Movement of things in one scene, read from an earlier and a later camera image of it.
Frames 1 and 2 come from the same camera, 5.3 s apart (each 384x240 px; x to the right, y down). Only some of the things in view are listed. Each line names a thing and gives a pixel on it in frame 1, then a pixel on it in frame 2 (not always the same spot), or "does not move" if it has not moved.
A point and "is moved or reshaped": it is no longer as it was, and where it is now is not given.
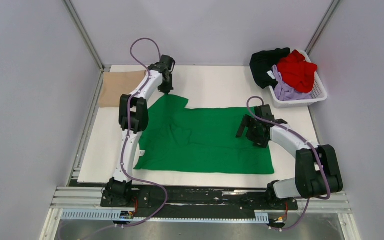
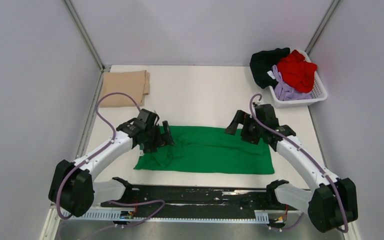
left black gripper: (167, 90) to (150, 147)
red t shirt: (297, 73) does not move
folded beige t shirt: (116, 83) does not move
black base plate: (253, 199) does not move
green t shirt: (176, 138) is moved or reshaped
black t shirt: (262, 62) does not move
